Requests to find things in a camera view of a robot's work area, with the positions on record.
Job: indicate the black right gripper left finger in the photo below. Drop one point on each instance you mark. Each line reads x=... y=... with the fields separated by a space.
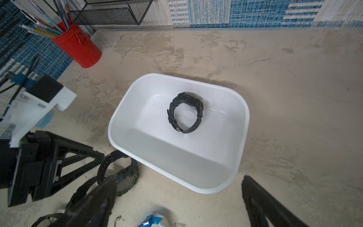
x=93 y=210

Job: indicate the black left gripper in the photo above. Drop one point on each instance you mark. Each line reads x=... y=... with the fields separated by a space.
x=31 y=167

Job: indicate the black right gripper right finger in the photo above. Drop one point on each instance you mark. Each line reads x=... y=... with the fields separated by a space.
x=263 y=209

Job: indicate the small black strap watch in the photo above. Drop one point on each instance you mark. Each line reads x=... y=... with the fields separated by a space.
x=46 y=220

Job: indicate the black round digital watch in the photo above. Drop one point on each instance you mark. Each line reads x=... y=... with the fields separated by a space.
x=80 y=193

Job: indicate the black chunky digital watch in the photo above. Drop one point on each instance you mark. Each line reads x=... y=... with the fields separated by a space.
x=131 y=172

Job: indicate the black rugged sports watch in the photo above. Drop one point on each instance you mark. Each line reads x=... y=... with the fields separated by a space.
x=180 y=112

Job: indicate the translucent blue plastic watch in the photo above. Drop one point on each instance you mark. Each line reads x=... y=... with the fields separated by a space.
x=155 y=221

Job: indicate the white plastic storage box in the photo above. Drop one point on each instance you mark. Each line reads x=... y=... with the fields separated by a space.
x=206 y=160

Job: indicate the red metal pen cup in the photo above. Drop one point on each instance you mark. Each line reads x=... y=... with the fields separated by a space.
x=78 y=45

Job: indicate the pens in red cup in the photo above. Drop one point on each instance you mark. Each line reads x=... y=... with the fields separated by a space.
x=41 y=13

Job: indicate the silver chain pocket watch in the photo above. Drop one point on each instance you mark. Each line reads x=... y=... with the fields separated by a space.
x=116 y=220

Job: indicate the black wire mesh shelf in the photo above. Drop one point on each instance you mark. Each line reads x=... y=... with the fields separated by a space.
x=111 y=12

